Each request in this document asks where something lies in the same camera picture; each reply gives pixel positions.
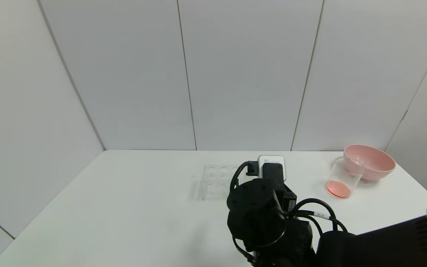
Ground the black camera cable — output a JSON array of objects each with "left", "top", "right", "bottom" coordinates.
[{"left": 229, "top": 161, "right": 260, "bottom": 193}]

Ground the black cable with white label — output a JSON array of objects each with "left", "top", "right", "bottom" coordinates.
[{"left": 289, "top": 198, "right": 349, "bottom": 236}]

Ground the pink bowl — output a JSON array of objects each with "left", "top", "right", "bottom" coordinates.
[{"left": 344, "top": 145, "right": 396, "bottom": 181}]

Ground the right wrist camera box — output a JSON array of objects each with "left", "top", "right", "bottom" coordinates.
[{"left": 258, "top": 155, "right": 286, "bottom": 182}]

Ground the clear plastic beaker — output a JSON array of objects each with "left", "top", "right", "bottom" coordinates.
[{"left": 325, "top": 156, "right": 366, "bottom": 198}]

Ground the clear plastic test tube rack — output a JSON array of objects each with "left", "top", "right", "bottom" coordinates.
[{"left": 200, "top": 164, "right": 242, "bottom": 201}]

